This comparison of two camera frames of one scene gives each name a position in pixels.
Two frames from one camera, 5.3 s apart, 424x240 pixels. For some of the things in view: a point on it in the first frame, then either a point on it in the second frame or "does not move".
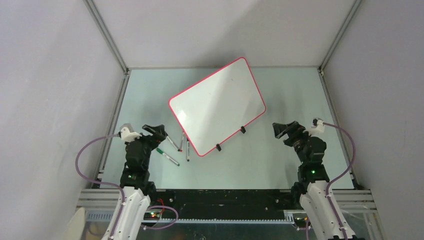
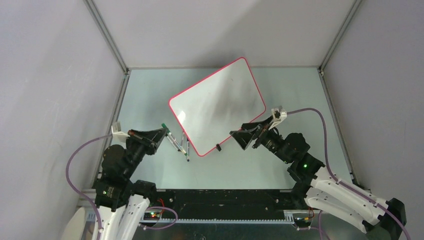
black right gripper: [294, 130] to [244, 137]
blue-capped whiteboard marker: [188, 150] does not move
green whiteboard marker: [162, 153] to [174, 139]
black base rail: [227, 204] does not move
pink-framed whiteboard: [213, 109] does not move
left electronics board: [152, 216] does not move
